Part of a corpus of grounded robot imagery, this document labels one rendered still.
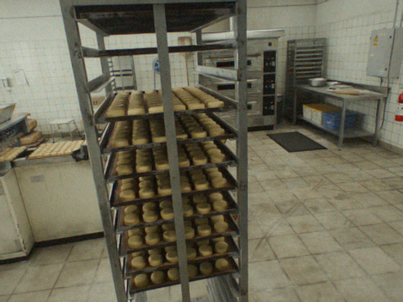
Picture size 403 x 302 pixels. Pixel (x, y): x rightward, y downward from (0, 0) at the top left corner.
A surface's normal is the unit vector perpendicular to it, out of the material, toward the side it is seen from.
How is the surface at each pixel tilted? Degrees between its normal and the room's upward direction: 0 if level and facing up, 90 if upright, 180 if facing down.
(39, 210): 90
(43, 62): 90
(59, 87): 90
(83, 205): 90
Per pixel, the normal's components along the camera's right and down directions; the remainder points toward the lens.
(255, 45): 0.12, 0.32
